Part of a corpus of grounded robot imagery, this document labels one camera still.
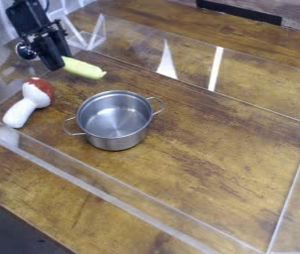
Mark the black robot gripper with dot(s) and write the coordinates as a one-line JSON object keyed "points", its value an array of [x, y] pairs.
{"points": [[29, 18]]}

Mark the small stainless steel pot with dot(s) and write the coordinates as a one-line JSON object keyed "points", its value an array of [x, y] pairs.
{"points": [[114, 119]]}

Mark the clear acrylic enclosure wall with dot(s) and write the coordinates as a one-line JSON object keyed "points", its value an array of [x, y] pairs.
{"points": [[211, 185]]}

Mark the black bar in background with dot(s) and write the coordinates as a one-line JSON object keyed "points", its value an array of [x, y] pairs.
{"points": [[240, 12]]}

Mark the plush red white mushroom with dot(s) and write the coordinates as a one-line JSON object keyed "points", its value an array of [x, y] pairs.
{"points": [[38, 96]]}

